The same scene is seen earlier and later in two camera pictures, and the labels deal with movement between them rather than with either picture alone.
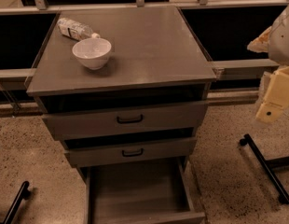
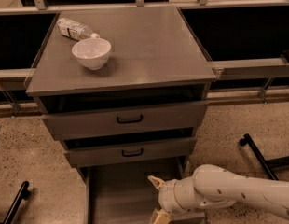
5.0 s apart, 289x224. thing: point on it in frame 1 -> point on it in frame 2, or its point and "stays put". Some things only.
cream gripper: (282, 42) -> (167, 194)
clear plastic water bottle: (75, 30) stays put
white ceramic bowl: (92, 52) stays put
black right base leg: (268, 164) stays put
